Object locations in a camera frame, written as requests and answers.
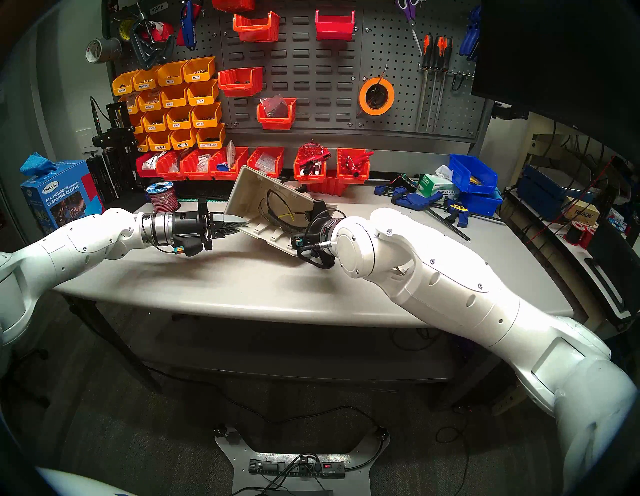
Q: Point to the red spool blue label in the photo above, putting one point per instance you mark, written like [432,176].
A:
[162,200]

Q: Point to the blue plastic bin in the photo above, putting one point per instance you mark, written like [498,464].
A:
[465,170]
[487,205]

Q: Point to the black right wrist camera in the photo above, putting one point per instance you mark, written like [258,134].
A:
[301,242]

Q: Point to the black metal clamp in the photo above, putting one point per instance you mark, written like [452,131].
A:
[148,61]

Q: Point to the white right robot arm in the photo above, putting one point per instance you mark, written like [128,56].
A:
[475,300]

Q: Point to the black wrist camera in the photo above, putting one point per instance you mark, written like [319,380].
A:
[301,242]
[191,246]

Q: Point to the green cutting mat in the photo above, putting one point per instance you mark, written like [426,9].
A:
[200,201]

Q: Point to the white wall plate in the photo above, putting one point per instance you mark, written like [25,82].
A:
[84,141]

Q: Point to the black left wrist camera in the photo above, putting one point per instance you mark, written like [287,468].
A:
[191,246]

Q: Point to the black metal stand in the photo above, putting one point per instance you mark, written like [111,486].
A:
[116,140]

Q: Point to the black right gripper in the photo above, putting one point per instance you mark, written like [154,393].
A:
[319,220]

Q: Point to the green white wipes box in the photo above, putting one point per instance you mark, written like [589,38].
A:
[437,186]

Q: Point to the grey pegboard panel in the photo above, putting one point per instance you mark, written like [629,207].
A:
[320,60]

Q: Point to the blue spring clamp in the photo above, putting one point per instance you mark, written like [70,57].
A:
[470,40]

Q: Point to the red tape roll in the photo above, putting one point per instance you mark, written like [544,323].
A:
[162,34]

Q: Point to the blue cleaning cloth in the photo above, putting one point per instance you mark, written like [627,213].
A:
[36,164]

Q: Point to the yellow parts bin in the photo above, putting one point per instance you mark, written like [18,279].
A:
[154,126]
[171,78]
[160,145]
[184,144]
[138,125]
[122,87]
[210,142]
[178,123]
[206,120]
[134,104]
[149,105]
[142,146]
[173,101]
[202,98]
[199,74]
[144,82]

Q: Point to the grey duct tape roll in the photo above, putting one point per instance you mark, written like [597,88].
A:
[107,50]

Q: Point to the yellow tape roll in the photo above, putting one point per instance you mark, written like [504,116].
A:
[123,30]

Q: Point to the dark blue crate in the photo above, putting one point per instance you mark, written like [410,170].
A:
[540,192]

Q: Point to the black power strip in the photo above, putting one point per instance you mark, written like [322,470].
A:
[280,467]

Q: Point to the small cardboard box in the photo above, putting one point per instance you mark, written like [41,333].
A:
[582,214]

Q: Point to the orange tape roll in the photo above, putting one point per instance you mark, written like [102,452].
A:
[362,97]

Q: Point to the tall clear plastic bag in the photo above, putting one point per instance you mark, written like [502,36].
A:
[230,152]

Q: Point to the blue bar clamp yellow label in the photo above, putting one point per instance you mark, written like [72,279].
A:
[457,210]

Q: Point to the beige plastic storage bin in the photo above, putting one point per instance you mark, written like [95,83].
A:
[245,192]

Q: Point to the bright red parts bin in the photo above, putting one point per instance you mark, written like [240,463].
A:
[335,30]

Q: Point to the blue cleaning cloths box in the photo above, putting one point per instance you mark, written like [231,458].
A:
[55,200]

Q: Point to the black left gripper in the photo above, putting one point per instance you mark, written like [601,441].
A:
[189,224]

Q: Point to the safety glasses yellow temples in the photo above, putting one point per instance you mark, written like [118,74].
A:
[287,216]

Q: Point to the black monitor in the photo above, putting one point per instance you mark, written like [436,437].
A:
[550,60]

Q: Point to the dark plastic parts bag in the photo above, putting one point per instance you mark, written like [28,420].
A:
[274,106]

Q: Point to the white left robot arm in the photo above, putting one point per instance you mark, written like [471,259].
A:
[75,245]

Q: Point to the orange black screwdriver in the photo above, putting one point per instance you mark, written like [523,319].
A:
[438,50]
[447,52]

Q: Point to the red thread spool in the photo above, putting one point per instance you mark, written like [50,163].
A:
[589,235]

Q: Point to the orange-red parts bin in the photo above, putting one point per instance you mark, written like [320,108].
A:
[170,173]
[272,152]
[310,176]
[145,173]
[256,34]
[276,123]
[233,5]
[335,189]
[192,175]
[240,89]
[352,179]
[222,175]

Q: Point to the clear plastic parts bag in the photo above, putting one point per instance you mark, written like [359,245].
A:
[203,162]
[266,162]

